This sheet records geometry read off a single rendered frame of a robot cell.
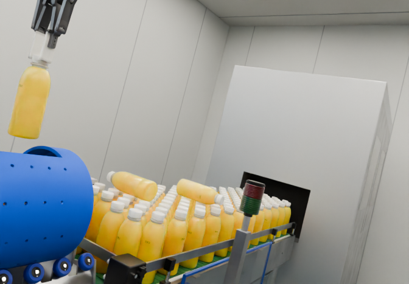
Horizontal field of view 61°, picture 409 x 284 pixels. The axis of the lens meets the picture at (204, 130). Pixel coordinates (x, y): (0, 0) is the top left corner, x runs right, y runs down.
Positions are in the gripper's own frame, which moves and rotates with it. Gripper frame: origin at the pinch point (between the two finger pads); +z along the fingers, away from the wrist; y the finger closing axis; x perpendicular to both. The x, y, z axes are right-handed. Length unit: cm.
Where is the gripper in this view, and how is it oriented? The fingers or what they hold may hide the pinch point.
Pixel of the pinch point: (42, 47)
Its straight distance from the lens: 96.4
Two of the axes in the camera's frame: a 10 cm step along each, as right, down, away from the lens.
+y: 8.3, 2.0, -5.2
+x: 4.9, 1.5, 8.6
